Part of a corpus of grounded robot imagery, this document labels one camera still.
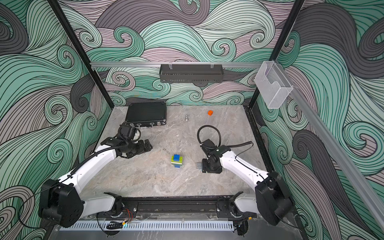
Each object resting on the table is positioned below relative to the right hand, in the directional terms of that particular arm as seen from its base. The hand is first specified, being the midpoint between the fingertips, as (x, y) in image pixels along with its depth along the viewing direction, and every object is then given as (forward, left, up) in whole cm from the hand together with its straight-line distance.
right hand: (206, 170), depth 82 cm
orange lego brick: (+47, -7, -3) cm, 48 cm away
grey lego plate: (+4, +4, -2) cm, 6 cm away
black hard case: (+43, +42, 0) cm, 60 cm away
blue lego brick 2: (+4, +17, -3) cm, 18 cm away
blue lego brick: (+5, +16, +7) cm, 18 cm away
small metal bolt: (+41, +11, -3) cm, 42 cm away
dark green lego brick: (+3, +15, +1) cm, 15 cm away
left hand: (+10, +34, +8) cm, 37 cm away
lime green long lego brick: (+4, +15, +3) cm, 16 cm away
